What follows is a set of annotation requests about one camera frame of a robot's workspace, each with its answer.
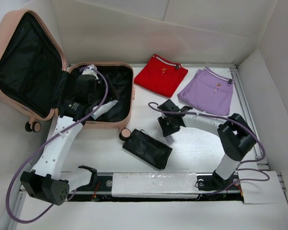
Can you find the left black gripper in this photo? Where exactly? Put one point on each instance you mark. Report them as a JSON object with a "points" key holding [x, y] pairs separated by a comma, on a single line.
{"points": [[97, 83]]}

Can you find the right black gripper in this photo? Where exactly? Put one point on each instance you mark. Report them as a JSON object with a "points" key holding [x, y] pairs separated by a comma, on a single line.
{"points": [[166, 130]]}

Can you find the white plastic packet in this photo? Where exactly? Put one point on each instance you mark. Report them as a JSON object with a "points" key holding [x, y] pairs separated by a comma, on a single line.
{"points": [[103, 109]]}

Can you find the black fabric pouch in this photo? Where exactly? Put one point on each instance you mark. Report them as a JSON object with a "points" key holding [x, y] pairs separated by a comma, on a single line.
{"points": [[148, 149]]}

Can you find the purple shorts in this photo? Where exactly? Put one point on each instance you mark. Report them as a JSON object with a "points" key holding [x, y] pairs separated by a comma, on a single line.
{"points": [[208, 92]]}

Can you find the red shorts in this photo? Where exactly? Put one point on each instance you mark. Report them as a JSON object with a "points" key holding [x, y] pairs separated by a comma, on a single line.
{"points": [[161, 76]]}

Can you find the pink hard-shell suitcase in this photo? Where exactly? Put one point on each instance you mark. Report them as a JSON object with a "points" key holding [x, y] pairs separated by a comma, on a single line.
{"points": [[36, 80]]}

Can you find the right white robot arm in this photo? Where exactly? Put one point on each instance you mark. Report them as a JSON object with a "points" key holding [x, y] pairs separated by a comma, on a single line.
{"points": [[235, 136]]}

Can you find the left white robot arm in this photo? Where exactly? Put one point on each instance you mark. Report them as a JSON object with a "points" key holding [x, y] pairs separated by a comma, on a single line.
{"points": [[44, 181]]}

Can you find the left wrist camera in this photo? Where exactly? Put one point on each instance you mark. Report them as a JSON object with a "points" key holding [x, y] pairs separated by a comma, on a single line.
{"points": [[89, 70]]}

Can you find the white padded base rail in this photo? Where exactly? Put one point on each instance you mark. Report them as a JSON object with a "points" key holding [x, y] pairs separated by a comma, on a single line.
{"points": [[154, 185]]}

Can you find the aluminium frame rail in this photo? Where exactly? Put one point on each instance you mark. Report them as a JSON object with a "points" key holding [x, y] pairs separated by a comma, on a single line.
{"points": [[263, 165]]}

